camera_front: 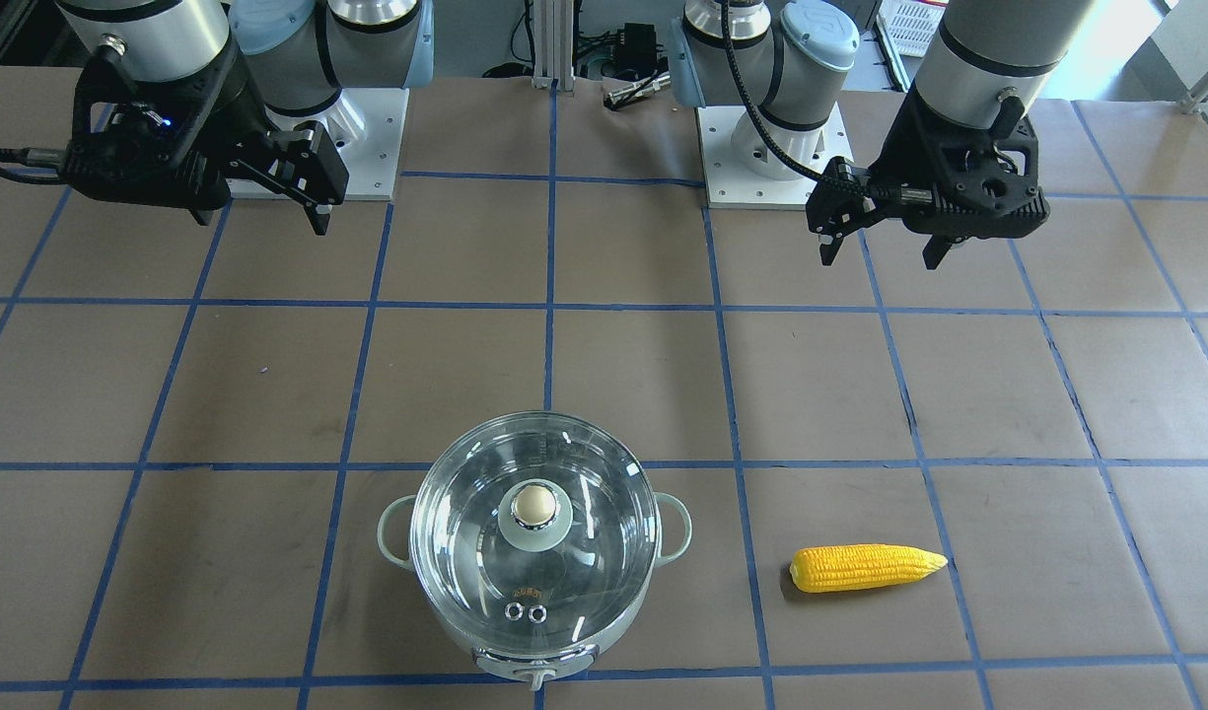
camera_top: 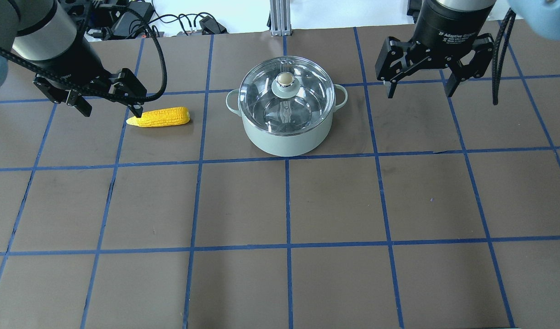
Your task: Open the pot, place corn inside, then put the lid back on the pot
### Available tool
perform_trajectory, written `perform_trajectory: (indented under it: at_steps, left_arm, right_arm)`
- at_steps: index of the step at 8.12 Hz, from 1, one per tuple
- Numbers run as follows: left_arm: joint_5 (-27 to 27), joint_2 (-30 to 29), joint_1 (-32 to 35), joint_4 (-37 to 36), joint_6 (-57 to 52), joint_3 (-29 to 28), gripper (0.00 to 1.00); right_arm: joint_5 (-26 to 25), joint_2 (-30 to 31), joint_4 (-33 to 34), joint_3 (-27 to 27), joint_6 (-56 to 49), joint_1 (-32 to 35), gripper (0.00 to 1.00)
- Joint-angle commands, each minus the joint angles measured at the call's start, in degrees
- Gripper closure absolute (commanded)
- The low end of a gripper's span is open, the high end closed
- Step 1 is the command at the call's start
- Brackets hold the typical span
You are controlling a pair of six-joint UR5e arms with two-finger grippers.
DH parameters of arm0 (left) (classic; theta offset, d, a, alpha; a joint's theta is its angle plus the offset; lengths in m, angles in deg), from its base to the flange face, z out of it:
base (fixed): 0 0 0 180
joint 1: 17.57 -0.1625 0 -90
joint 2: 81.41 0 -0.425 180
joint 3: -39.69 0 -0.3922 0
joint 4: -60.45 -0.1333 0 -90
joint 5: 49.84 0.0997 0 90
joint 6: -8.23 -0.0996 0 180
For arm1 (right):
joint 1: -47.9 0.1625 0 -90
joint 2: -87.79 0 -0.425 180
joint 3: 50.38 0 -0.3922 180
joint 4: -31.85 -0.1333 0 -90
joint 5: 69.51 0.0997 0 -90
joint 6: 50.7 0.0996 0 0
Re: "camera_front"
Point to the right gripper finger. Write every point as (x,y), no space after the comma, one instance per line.
(312,140)
(304,183)

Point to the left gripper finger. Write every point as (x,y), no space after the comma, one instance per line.
(937,248)
(848,198)

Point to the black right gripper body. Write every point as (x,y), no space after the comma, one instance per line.
(231,116)

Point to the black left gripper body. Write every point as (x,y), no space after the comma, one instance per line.
(899,148)

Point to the yellow corn cob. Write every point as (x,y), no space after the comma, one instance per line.
(859,567)

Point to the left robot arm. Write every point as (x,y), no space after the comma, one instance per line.
(787,68)

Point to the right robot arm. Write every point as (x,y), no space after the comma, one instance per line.
(299,53)

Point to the white plastic basket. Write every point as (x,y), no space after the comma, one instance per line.
(912,25)

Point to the black power adapter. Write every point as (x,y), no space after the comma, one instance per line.
(636,49)

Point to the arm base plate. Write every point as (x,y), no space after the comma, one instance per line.
(365,125)
(741,173)

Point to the aluminium frame post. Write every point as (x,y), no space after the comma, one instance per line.
(553,45)

